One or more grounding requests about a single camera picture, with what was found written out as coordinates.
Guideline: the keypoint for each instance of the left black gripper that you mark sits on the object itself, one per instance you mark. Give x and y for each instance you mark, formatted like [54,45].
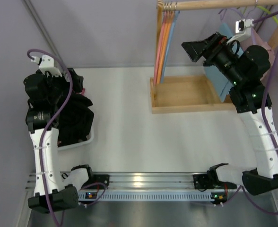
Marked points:
[72,77]

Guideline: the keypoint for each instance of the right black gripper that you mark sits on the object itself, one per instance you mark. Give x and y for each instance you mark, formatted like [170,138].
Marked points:
[211,49]

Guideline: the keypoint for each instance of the blue plastic hanger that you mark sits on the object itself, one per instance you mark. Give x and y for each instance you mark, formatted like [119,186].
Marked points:
[176,14]

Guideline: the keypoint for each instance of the black trousers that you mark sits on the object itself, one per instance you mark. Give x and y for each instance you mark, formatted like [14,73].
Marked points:
[75,120]

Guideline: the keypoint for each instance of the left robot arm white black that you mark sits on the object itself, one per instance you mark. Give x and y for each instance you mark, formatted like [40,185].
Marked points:
[58,115]

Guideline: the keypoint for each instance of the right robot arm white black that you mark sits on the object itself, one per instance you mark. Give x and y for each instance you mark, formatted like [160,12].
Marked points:
[253,104]

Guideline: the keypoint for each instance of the orange hanger behind pink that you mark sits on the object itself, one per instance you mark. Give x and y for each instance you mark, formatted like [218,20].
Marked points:
[162,44]

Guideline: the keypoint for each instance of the light blue trousers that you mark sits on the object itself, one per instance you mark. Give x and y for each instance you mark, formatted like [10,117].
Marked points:
[220,83]

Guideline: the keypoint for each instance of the pink plastic hanger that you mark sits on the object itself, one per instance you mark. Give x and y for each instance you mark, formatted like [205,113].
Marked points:
[161,10]

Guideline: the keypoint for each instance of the dusty pink trousers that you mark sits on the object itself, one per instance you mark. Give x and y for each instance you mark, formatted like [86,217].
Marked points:
[257,40]

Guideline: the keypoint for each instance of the wooden clothes rack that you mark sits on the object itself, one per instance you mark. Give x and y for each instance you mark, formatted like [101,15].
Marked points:
[191,93]

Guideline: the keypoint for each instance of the white plastic basket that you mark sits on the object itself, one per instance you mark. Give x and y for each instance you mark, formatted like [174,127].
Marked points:
[90,138]

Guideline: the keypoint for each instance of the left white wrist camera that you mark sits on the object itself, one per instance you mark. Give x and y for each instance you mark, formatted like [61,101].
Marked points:
[48,66]

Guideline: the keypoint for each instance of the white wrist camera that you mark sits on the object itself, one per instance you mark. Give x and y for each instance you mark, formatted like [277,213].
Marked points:
[243,30]
[48,66]

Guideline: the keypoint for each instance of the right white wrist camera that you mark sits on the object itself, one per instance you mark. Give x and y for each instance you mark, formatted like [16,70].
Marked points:
[243,30]

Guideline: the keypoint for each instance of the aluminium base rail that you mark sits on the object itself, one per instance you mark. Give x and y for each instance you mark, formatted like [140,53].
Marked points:
[146,181]

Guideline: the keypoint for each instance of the grey slotted cable duct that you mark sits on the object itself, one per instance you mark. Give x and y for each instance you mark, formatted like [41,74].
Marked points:
[149,196]

